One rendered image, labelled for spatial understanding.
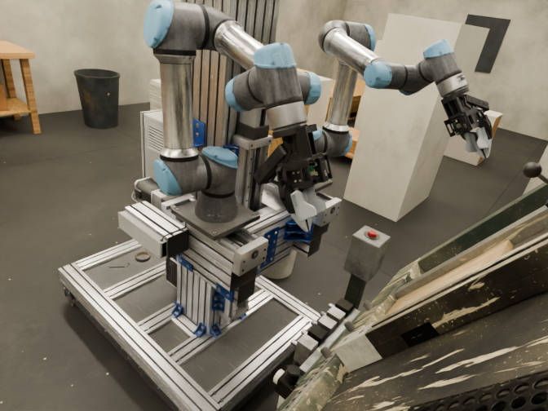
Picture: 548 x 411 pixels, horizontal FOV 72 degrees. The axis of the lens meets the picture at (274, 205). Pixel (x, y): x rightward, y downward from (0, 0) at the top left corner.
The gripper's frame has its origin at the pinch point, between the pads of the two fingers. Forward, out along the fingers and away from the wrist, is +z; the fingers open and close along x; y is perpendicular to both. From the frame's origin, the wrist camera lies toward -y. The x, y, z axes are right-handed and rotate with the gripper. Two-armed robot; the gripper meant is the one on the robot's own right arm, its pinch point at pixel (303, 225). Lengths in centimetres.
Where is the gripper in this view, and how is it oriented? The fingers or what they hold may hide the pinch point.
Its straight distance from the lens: 78.9
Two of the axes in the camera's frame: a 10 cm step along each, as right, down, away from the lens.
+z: 2.3, 9.6, 1.8
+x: 6.4, -2.9, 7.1
